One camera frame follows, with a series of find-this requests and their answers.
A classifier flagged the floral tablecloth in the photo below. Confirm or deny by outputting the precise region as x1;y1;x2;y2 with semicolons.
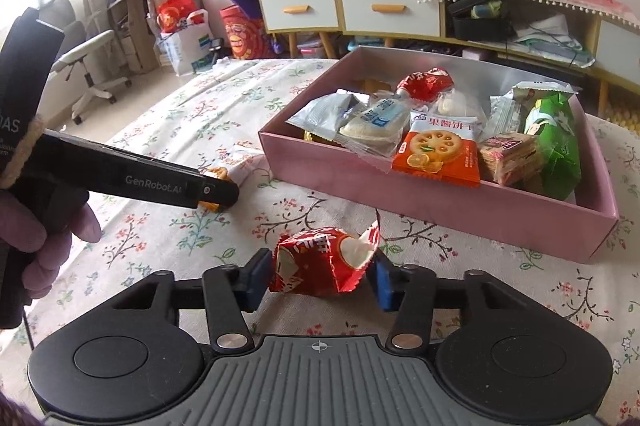
0;56;640;426

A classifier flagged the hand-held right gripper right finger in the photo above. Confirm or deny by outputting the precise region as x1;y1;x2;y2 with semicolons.
367;253;531;353

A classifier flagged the pale blue biscuit packet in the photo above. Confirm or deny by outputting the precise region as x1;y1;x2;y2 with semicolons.
286;89;357;143

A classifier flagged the long white snack packet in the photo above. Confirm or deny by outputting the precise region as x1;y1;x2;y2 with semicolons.
489;90;528;143

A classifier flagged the white shopping bag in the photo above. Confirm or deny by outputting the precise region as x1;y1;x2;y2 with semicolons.
159;10;217;77

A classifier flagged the orange jam biscuit packet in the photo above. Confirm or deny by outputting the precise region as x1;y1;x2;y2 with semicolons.
391;110;482;187

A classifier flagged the black storage box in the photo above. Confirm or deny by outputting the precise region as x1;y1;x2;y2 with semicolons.
446;0;517;42

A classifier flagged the white lotus root packet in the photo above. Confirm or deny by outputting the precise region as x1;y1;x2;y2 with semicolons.
199;145;264;213

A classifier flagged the red white-lettered snack packet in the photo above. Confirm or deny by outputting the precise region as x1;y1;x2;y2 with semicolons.
268;221;383;297

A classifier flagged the beige fuzzy strap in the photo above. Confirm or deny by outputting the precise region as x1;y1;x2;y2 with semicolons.
0;117;45;187

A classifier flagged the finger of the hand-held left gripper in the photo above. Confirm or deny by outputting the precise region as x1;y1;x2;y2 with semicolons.
183;171;240;209

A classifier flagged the person's left hand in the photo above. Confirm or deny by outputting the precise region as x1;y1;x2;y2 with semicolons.
0;188;104;305

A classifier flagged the white office chair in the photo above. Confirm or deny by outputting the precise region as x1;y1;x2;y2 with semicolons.
29;0;132;125

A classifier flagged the green potato chip packet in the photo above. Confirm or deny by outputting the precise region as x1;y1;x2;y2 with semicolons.
520;83;584;203

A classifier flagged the white bread roll packet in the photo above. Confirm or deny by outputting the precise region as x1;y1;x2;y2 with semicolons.
338;94;413;157

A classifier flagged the white cabinet drawer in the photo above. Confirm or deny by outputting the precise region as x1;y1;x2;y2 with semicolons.
594;20;640;72
258;0;342;35
338;0;443;38

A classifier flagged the dark purple clothing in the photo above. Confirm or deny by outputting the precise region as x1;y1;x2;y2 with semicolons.
0;387;37;426

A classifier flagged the pile of papers and cloths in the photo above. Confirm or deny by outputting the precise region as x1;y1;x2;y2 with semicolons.
514;12;597;67

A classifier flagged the yellow egg tray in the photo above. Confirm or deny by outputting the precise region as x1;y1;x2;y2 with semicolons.
604;100;640;133

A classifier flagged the clear biscuit packet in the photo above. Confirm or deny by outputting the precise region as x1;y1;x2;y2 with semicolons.
476;132;540;187

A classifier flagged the pink cardboard box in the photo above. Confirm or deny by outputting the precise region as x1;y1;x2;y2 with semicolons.
257;46;621;265

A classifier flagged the small red cartoon snack packet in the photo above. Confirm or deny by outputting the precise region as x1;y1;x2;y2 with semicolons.
396;67;455;102

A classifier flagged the red gift bag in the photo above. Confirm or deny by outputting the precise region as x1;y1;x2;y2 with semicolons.
155;0;198;32
219;4;267;60

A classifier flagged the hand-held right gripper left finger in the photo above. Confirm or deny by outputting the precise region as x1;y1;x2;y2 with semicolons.
113;248;274;355

